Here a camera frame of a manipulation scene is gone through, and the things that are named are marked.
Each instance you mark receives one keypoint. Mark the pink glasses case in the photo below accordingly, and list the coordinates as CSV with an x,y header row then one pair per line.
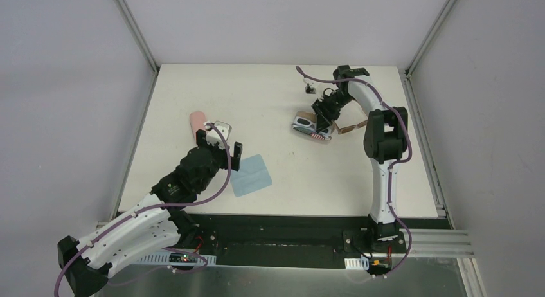
x,y
198,121

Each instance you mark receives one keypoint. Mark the white frame sunglasses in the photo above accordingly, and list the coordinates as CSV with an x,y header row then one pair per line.
x,y
304,124

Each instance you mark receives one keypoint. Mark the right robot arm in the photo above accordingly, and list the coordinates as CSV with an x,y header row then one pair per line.
x,y
385,142

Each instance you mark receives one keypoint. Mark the left white cable duct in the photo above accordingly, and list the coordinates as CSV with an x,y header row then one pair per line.
x,y
165,258

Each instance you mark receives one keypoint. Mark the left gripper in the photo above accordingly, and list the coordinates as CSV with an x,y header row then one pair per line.
x,y
218,149

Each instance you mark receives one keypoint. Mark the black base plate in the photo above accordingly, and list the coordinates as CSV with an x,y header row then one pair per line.
x,y
288,241

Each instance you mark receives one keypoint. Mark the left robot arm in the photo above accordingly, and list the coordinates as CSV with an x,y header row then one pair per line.
x,y
157,221

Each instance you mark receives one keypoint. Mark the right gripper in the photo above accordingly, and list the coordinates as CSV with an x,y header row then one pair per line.
x,y
324,116

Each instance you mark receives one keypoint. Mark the right white cable duct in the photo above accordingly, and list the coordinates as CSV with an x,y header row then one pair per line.
x,y
361,263

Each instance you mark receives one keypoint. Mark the brown frame sunglasses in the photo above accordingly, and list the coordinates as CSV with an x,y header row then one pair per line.
x,y
349,128

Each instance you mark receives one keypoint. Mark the white cable duct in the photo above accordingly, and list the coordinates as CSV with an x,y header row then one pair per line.
x,y
165,258
361,263

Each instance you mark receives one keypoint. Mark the left blue cleaning cloth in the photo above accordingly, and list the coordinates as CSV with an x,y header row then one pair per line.
x,y
252,176

